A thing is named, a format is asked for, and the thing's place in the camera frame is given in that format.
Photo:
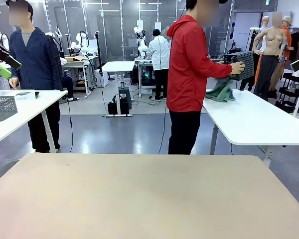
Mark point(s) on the green terry towel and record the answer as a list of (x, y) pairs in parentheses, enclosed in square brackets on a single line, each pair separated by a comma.
[(221, 93)]

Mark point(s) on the person in navy coat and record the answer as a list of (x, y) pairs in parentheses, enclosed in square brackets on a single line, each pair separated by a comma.
[(32, 62)]

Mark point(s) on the grey plastic stool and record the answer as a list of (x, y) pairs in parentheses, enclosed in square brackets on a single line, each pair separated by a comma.
[(124, 95)]

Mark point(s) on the mannequin with orange clothes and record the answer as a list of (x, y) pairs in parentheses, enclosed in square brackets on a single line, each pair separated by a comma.
[(286, 27)]

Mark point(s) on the person's right hand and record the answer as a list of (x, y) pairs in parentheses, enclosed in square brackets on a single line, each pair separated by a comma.
[(238, 67)]

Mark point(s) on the white mannequin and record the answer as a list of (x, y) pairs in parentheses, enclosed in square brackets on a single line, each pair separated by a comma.
[(264, 25)]

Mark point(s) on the small metal kettle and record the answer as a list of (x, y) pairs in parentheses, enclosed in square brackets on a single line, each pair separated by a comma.
[(122, 85)]

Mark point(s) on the clear plastic container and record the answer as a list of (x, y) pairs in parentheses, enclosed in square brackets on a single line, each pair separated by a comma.
[(15, 93)]

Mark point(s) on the white desk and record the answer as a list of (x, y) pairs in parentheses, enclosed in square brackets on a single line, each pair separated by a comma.
[(77, 63)]

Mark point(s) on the black bag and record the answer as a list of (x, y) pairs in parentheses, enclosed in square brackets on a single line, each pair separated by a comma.
[(113, 107)]

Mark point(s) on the dark perforated plastic basket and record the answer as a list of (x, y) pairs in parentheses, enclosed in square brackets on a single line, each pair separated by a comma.
[(244, 62)]

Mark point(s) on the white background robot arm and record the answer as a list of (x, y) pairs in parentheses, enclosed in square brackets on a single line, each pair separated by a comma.
[(81, 42), (140, 37)]

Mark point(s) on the grey lattice plastic basket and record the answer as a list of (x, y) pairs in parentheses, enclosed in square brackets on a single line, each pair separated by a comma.
[(2, 107)]

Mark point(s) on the bare beige mannequin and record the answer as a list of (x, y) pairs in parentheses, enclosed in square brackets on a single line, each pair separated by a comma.
[(272, 39)]

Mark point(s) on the open cardboard box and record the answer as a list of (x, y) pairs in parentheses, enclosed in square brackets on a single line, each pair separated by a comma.
[(74, 58)]

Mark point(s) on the black rack cart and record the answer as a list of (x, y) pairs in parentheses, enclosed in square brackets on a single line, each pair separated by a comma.
[(289, 92)]

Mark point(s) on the person's right forearm red sleeve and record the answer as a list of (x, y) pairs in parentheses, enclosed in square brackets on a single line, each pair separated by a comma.
[(219, 69)]

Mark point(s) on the seated person in white top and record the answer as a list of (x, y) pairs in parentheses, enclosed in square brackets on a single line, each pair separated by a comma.
[(64, 82)]

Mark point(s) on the person in white coat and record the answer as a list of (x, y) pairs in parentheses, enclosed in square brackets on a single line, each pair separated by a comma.
[(160, 52)]

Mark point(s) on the person in red jacket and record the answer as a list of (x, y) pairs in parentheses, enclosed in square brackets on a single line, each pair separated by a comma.
[(187, 62)]

